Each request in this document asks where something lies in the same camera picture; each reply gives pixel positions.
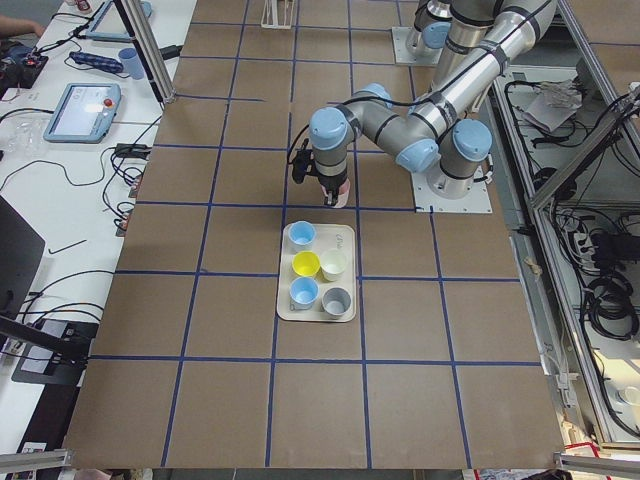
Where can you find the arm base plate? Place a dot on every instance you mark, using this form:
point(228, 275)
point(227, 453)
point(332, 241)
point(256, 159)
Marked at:
point(434, 193)
point(405, 50)

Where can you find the grey plastic cup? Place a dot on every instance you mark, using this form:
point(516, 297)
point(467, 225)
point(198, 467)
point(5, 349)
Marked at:
point(336, 302)

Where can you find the cream rabbit tray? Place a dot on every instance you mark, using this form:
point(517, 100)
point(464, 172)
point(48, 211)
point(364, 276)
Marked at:
point(328, 236)

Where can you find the aluminium frame post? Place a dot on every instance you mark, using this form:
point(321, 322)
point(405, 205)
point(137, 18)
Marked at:
point(142, 37)

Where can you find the teach pendant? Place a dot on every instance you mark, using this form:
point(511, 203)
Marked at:
point(107, 25)
point(84, 113)

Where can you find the blue plaid pouch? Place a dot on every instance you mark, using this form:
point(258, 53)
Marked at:
point(102, 63)

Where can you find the near teach pendant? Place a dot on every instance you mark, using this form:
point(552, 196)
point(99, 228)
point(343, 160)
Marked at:
point(84, 113)

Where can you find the light blue cup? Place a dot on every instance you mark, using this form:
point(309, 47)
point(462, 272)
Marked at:
point(303, 293)
point(301, 235)

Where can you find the yellow plastic cup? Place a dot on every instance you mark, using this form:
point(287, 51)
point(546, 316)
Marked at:
point(306, 264)

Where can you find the front light blue cup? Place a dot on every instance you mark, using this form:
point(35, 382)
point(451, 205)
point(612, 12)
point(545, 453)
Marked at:
point(301, 235)

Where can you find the rear light blue cup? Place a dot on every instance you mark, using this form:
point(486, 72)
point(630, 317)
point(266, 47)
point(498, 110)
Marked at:
point(303, 293)

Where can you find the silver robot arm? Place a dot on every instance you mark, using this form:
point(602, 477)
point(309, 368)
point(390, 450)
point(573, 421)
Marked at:
point(432, 22)
point(483, 38)

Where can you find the white wire cup rack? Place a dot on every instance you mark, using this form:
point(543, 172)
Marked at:
point(278, 14)

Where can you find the far teach pendant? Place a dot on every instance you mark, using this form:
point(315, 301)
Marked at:
point(107, 25)

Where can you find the blue cup on desk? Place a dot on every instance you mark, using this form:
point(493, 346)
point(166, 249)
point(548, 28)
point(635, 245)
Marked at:
point(131, 62)

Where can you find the pink plastic cup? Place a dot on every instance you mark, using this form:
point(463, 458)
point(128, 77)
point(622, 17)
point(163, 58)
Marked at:
point(343, 191)

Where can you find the cream plastic cup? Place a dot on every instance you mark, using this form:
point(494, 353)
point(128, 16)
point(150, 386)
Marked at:
point(333, 263)

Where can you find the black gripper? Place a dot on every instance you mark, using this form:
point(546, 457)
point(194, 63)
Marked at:
point(331, 183)

